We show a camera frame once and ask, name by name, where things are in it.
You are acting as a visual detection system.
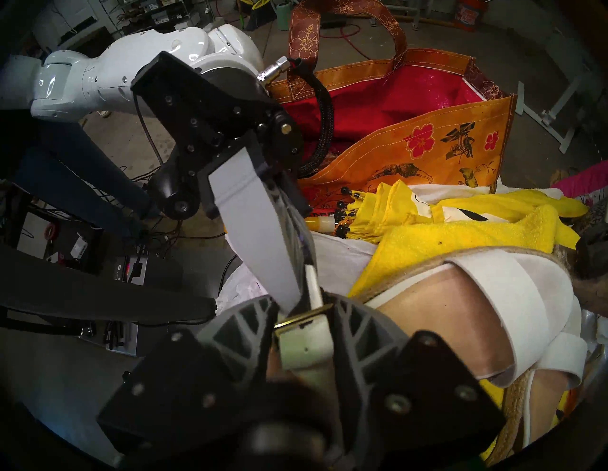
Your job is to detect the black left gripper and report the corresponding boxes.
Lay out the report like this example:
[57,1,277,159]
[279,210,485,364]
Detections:
[131,51,319,315]

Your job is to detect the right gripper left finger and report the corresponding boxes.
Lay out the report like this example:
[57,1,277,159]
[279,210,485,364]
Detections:
[197,297,281,381]

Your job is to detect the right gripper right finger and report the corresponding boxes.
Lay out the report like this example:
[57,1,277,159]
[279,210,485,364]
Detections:
[332,295,410,430]

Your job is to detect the white strap wedge sandal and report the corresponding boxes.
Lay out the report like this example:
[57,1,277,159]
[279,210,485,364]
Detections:
[273,247,589,387]
[484,370,585,467]

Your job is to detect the white red-logo plastic bag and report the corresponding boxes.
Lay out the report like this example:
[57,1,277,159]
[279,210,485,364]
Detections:
[216,233,378,314]

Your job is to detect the yellow folding umbrella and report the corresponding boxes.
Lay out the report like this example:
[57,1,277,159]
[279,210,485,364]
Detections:
[413,185,589,224]
[304,180,437,243]

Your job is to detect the grey electronics box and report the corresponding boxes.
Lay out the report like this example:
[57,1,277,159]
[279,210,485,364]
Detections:
[112,254,186,290]

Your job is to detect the yellow terry towel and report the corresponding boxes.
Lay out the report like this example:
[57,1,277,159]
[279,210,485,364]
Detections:
[349,204,580,300]

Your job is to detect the red orange floral tote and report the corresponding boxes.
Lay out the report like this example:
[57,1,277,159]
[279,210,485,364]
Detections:
[266,0,518,214]

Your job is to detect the green watering can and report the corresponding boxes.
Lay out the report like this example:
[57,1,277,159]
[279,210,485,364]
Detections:
[275,0,297,30]

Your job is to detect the wooden cross caster dolly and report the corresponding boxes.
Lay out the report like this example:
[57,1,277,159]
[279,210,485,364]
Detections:
[572,223,608,316]

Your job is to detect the pink pillow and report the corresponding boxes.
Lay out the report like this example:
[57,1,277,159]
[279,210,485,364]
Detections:
[553,161,608,200]

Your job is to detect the orange plastic bucket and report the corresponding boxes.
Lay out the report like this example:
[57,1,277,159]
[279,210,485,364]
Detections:
[454,0,487,31]

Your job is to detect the white overbed table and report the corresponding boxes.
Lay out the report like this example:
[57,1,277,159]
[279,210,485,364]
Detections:
[515,62,589,155]

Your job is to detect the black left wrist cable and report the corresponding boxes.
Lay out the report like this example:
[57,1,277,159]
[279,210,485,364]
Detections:
[256,56,335,180]

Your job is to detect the floor power cable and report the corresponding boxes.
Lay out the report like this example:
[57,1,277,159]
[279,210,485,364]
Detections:
[321,24,373,61]

